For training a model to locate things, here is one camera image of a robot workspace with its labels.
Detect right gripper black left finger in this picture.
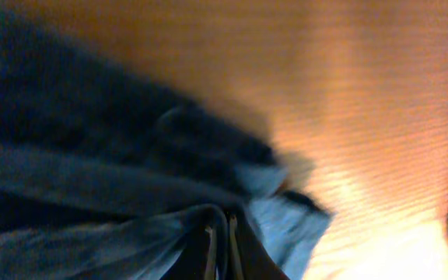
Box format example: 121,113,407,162
162,220,218,280

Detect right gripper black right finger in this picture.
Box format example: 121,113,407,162
226,212,289,280

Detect navy blue shorts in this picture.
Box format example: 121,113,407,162
0,6,331,279

